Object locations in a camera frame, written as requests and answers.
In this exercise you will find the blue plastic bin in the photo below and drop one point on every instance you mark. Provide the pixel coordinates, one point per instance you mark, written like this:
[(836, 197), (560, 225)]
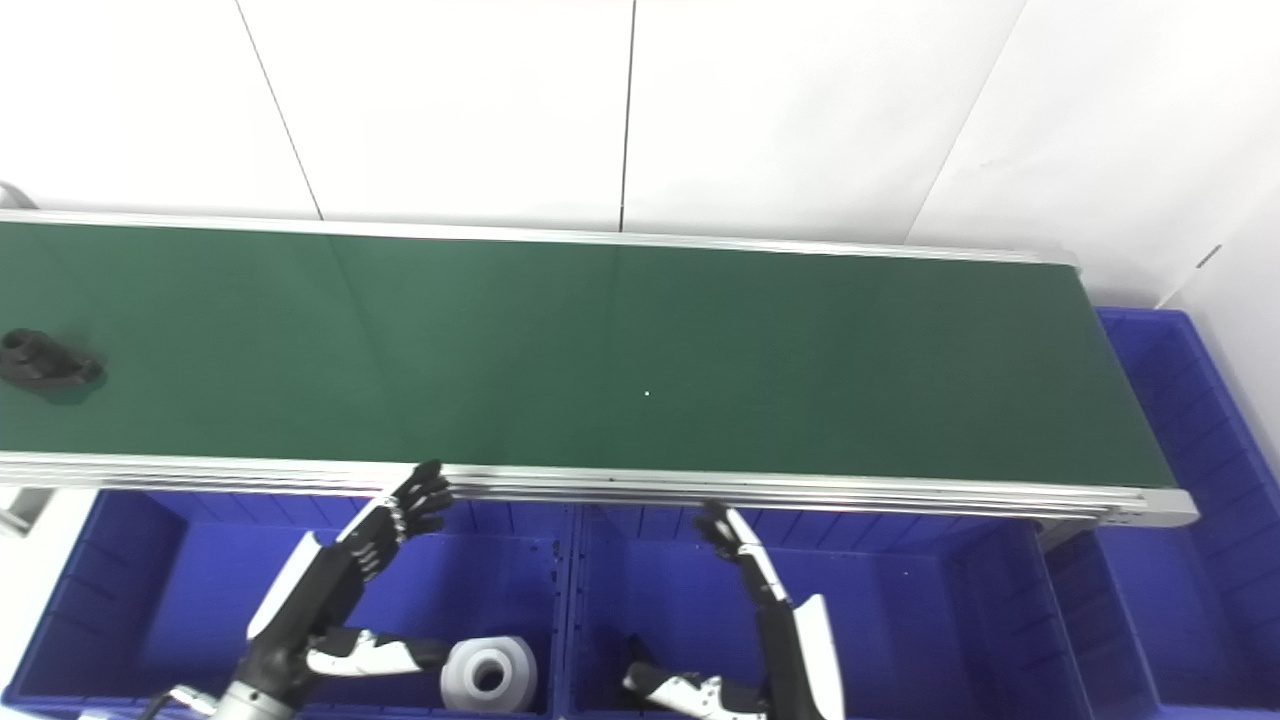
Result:
[(1190, 560), (190, 590), (920, 620)]

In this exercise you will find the aluminium conveyor support leg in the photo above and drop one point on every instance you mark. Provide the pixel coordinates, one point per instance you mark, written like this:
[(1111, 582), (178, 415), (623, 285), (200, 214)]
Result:
[(22, 508)]

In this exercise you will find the green conveyor belt aluminium frame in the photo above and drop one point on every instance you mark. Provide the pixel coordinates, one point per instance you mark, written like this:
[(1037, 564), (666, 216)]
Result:
[(620, 360)]

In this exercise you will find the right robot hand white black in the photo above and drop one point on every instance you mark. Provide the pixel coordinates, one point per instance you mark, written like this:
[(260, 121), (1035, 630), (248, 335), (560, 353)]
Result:
[(815, 660)]

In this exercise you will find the white round machine part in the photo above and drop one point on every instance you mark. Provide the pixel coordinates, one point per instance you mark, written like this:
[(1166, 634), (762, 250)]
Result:
[(490, 675)]

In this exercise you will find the black flanged machine part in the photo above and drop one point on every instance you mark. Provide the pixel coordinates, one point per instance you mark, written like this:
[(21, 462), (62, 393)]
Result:
[(45, 362)]

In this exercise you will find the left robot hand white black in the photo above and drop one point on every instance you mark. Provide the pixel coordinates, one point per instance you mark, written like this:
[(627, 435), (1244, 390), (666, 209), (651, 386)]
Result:
[(320, 590)]

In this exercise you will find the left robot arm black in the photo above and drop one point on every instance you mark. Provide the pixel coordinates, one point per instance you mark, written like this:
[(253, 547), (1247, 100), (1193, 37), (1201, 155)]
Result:
[(255, 702)]

